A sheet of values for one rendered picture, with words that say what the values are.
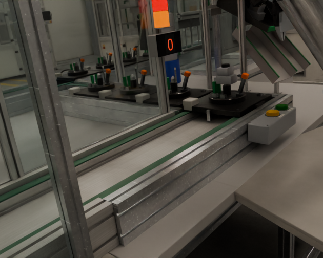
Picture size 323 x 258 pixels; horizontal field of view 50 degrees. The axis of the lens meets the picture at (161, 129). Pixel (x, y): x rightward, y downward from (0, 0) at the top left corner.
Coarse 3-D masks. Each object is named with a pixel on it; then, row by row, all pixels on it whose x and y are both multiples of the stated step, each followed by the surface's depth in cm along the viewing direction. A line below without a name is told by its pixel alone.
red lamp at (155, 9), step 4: (152, 0) 110; (156, 0) 109; (160, 0) 109; (164, 0) 109; (152, 4) 111; (156, 4) 109; (160, 4) 109; (164, 4) 110; (156, 8) 110; (160, 8) 110; (164, 8) 110
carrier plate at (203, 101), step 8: (248, 96) 130; (256, 96) 128; (264, 96) 127; (200, 104) 126; (208, 104) 125; (216, 104) 124; (232, 104) 122; (240, 104) 120; (248, 104) 119; (200, 112) 124; (216, 112) 119; (224, 112) 117; (232, 112) 115; (240, 112) 113; (248, 112) 117
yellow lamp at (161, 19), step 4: (156, 12) 110; (160, 12) 110; (164, 12) 110; (156, 16) 111; (160, 16) 110; (164, 16) 111; (168, 16) 112; (156, 20) 111; (160, 20) 111; (164, 20) 111; (168, 20) 112; (156, 24) 112; (160, 24) 111; (164, 24) 111; (168, 24) 112
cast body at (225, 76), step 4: (224, 64) 123; (228, 64) 123; (220, 68) 124; (224, 68) 123; (228, 68) 123; (232, 68) 125; (220, 72) 124; (224, 72) 123; (228, 72) 123; (232, 72) 125; (216, 76) 126; (220, 76) 125; (224, 76) 124; (228, 76) 123; (232, 76) 123; (236, 76) 125; (216, 80) 127; (220, 80) 125; (224, 80) 124; (228, 80) 123; (232, 80) 123; (236, 80) 126
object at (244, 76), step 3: (237, 75) 122; (240, 75) 122; (243, 75) 120; (246, 75) 119; (243, 78) 120; (246, 78) 120; (243, 81) 121; (240, 84) 122; (243, 84) 122; (240, 87) 123; (243, 87) 123; (240, 90) 123
